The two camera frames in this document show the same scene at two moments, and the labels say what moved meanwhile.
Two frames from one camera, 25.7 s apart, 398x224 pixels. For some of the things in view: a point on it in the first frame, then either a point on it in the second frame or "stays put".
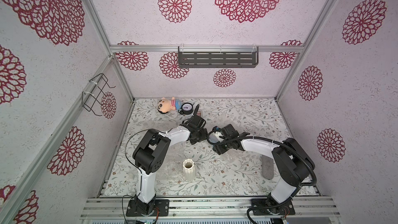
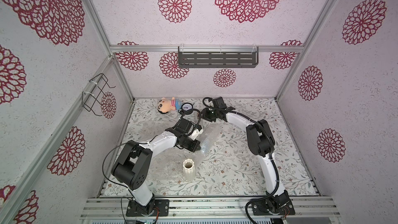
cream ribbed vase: (188, 170) stays put
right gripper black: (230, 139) → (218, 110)
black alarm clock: (187, 108) stays put
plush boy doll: (164, 106) stays put
